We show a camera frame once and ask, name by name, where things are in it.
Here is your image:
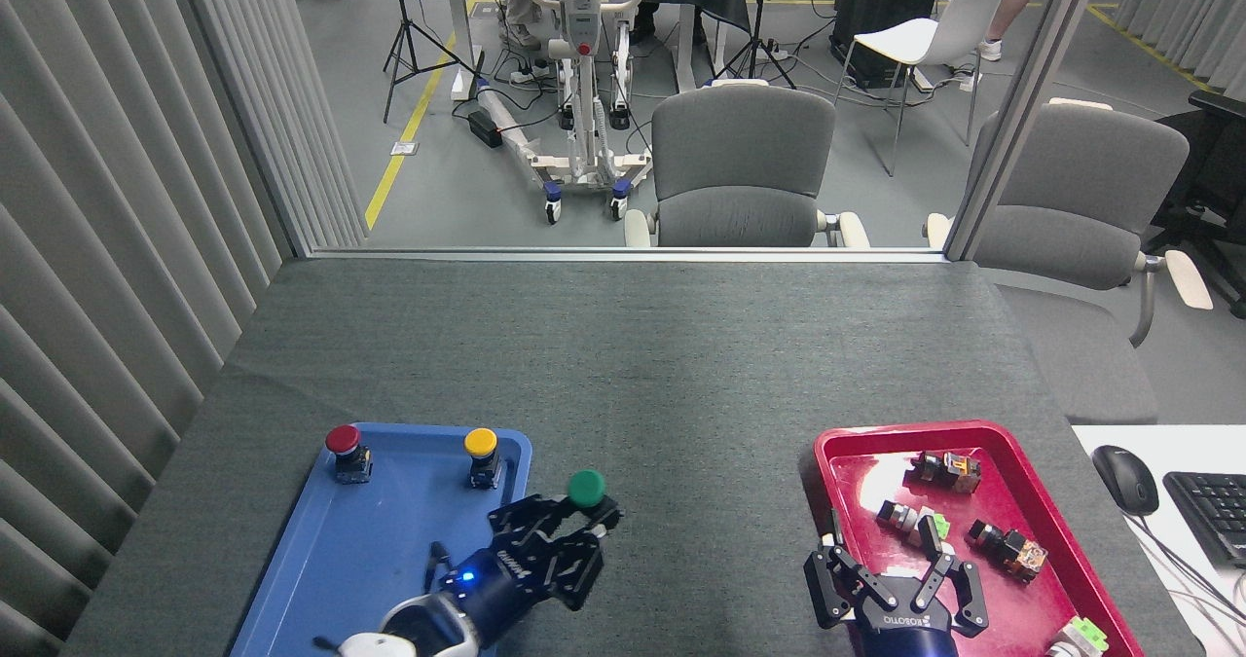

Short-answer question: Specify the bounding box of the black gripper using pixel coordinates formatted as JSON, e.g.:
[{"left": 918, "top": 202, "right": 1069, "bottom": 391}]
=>
[
  {"left": 441, "top": 494, "right": 625, "bottom": 640},
  {"left": 803, "top": 508, "right": 990, "bottom": 657}
]

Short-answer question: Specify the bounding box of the green push button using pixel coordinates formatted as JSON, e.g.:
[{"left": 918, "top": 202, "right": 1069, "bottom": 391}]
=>
[{"left": 567, "top": 469, "right": 609, "bottom": 527}]

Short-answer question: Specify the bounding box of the yellow push button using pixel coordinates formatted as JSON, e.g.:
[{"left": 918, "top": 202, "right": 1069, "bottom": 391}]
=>
[{"left": 463, "top": 427, "right": 504, "bottom": 491}]

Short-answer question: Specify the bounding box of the red push button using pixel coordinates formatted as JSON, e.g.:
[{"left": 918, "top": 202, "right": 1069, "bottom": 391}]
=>
[{"left": 324, "top": 424, "right": 374, "bottom": 485}]

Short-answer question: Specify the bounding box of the red plastic tray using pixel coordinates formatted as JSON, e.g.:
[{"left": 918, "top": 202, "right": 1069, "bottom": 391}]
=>
[{"left": 813, "top": 420, "right": 1146, "bottom": 657}]

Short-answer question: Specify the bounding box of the blue plastic tray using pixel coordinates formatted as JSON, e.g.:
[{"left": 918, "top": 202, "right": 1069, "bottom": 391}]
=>
[{"left": 230, "top": 422, "right": 533, "bottom": 657}]

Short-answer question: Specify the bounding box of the black computer mouse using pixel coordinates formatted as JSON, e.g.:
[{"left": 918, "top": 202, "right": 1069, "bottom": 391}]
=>
[{"left": 1090, "top": 444, "right": 1161, "bottom": 518}]

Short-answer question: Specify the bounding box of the black keyboard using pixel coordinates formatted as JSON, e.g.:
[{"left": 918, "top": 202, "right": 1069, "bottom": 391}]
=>
[{"left": 1162, "top": 469, "right": 1246, "bottom": 569}]

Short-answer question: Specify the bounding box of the white desk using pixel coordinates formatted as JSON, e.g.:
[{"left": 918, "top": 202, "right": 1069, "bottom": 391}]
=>
[{"left": 1071, "top": 424, "right": 1246, "bottom": 657}]

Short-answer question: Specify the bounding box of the grey office chair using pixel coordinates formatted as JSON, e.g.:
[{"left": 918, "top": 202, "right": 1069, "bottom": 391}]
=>
[
  {"left": 924, "top": 98, "right": 1214, "bottom": 425},
  {"left": 624, "top": 83, "right": 871, "bottom": 249}
]

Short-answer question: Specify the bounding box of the person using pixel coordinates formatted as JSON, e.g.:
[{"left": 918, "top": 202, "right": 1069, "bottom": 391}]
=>
[
  {"left": 975, "top": 0, "right": 1063, "bottom": 63},
  {"left": 492, "top": 0, "right": 554, "bottom": 87}
]

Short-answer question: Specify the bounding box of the black office chair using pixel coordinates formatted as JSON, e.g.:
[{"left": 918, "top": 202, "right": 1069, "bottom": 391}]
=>
[{"left": 1147, "top": 90, "right": 1246, "bottom": 320}]

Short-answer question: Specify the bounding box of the white stand on wheels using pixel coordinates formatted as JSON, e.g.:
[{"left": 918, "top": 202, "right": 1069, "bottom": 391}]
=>
[{"left": 476, "top": 0, "right": 656, "bottom": 226}]

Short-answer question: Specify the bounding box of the black tripod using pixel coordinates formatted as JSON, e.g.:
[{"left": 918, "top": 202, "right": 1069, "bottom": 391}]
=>
[
  {"left": 382, "top": 0, "right": 484, "bottom": 126},
  {"left": 713, "top": 0, "right": 798, "bottom": 91}
]

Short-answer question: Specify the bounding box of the white plastic chair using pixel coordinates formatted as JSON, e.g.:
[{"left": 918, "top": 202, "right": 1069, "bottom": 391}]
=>
[{"left": 834, "top": 0, "right": 1019, "bottom": 177}]

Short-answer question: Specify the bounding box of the green and white switch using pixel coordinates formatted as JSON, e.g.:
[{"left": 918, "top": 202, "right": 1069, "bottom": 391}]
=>
[
  {"left": 875, "top": 499, "right": 951, "bottom": 547},
  {"left": 1045, "top": 616, "right": 1110, "bottom": 657}
]

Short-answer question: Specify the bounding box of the orange and black switch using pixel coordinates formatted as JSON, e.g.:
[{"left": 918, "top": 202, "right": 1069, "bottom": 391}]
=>
[
  {"left": 966, "top": 520, "right": 1049, "bottom": 583},
  {"left": 912, "top": 450, "right": 983, "bottom": 495}
]

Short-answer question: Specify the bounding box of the black mouse cable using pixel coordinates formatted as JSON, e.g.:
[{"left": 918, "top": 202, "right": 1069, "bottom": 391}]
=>
[{"left": 1129, "top": 509, "right": 1246, "bottom": 631}]

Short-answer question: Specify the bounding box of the silver table rail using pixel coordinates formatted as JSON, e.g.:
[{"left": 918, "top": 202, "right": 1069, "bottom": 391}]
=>
[{"left": 296, "top": 244, "right": 951, "bottom": 265}]

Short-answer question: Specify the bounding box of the silver post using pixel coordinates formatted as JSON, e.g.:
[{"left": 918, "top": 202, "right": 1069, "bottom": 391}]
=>
[{"left": 943, "top": 0, "right": 1112, "bottom": 263}]

